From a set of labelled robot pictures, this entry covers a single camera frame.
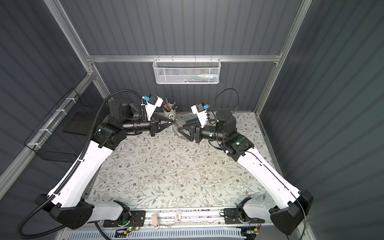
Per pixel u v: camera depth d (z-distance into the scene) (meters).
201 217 0.75
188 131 0.62
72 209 0.40
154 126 0.52
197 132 0.54
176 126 0.63
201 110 0.54
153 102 0.52
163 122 0.57
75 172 0.40
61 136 0.71
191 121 1.13
